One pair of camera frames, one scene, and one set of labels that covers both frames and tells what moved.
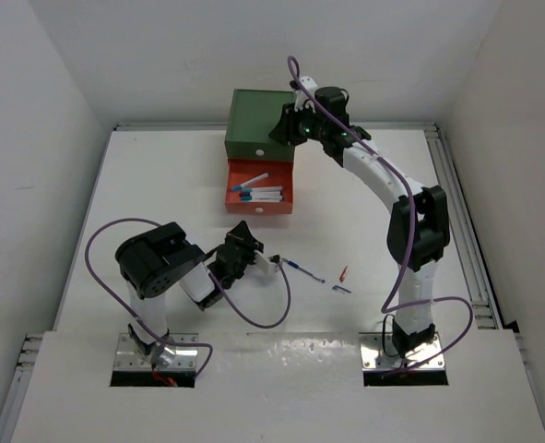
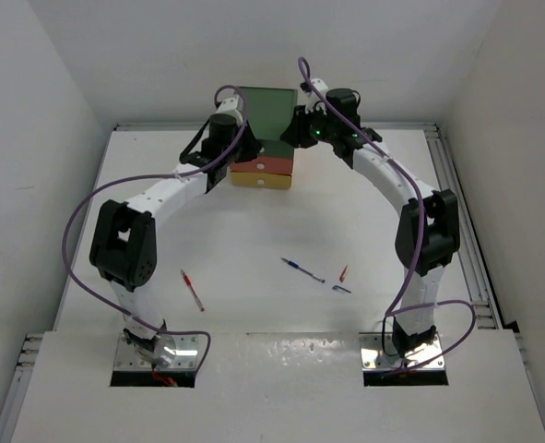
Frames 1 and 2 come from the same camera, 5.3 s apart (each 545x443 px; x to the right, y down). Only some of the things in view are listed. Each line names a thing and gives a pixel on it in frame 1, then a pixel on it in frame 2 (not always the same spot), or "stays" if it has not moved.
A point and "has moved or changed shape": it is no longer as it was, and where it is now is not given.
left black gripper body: [247, 256] → [245, 151]
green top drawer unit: [253, 115] stays
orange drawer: [241, 171] has moved or changed shape
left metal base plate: [129, 357] stays
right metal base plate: [373, 356] stays
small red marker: [341, 277] stays
